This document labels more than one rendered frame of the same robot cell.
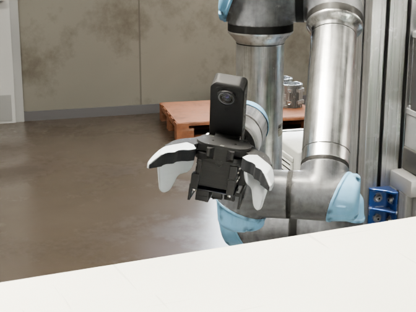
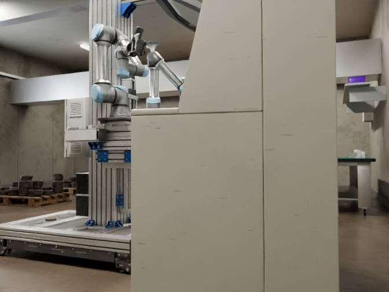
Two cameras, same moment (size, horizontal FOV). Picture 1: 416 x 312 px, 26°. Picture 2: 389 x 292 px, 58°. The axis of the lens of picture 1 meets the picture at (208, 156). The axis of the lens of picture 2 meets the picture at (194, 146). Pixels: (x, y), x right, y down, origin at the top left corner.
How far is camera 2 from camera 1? 179 cm
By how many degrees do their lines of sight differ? 55
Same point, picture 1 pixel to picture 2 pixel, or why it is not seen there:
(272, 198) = (133, 67)
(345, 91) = not seen: hidden behind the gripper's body
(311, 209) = (140, 70)
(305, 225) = (118, 92)
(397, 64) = not seen: hidden behind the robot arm
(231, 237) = (101, 95)
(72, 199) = not seen: outside the picture
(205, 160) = (139, 42)
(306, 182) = (138, 65)
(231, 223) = (124, 72)
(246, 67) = (102, 50)
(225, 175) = (142, 46)
